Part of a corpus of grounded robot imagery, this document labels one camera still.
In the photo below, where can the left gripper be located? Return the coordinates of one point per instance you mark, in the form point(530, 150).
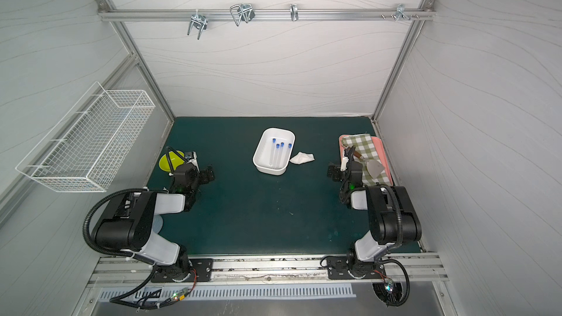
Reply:
point(204, 174)

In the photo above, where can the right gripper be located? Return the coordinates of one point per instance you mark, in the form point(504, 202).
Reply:
point(335, 171)

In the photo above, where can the white wipe cloth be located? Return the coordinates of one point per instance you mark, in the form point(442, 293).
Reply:
point(302, 158)

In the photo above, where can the test tube blue cap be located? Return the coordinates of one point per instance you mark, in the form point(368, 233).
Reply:
point(281, 148)
point(273, 152)
point(276, 155)
point(287, 155)

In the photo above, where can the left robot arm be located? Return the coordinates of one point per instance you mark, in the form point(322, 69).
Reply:
point(122, 224)

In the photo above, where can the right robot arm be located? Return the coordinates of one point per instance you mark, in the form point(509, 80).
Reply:
point(392, 222)

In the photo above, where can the green bowl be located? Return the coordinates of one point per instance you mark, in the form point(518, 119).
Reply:
point(171, 161)

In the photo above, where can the green checkered cloth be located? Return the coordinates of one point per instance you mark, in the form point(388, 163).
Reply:
point(366, 145)

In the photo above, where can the white rectangular tray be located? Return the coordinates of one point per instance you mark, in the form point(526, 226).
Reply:
point(261, 155)

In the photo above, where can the green table mat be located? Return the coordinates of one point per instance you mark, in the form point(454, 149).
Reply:
point(244, 211)

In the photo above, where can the white vent strip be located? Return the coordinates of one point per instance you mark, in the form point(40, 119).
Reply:
point(243, 292)

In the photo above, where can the metal hook clamp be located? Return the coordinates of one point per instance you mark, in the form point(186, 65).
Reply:
point(198, 23)
point(294, 13)
point(242, 13)
point(400, 14)

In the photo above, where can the metal spatula wooden handle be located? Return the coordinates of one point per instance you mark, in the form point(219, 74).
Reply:
point(374, 167)

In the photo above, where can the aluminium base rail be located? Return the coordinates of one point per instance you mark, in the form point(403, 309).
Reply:
point(284, 269)

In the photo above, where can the white wire basket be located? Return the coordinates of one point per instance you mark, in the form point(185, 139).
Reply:
point(83, 152)

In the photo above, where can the aluminium top rail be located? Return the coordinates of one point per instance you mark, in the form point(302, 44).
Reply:
point(262, 15)

